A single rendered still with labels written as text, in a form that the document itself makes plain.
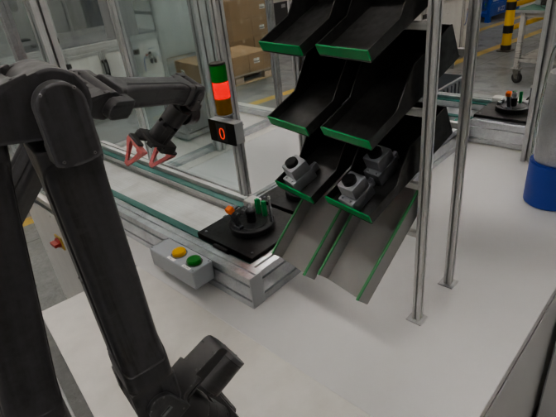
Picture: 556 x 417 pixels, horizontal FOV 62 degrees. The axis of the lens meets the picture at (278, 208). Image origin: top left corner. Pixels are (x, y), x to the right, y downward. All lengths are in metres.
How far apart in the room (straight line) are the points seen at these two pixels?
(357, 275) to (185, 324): 0.47
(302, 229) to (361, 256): 0.19
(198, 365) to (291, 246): 0.60
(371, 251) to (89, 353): 0.74
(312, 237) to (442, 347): 0.39
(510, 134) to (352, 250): 1.21
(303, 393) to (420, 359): 0.28
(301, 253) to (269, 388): 0.33
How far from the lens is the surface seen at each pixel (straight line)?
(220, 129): 1.48
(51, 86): 0.41
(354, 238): 1.12
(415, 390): 1.08
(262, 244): 1.31
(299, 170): 1.05
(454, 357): 1.15
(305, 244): 1.17
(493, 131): 2.18
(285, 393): 1.07
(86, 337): 1.35
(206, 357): 0.66
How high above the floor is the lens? 1.69
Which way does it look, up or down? 29 degrees down
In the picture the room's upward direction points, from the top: 7 degrees counter-clockwise
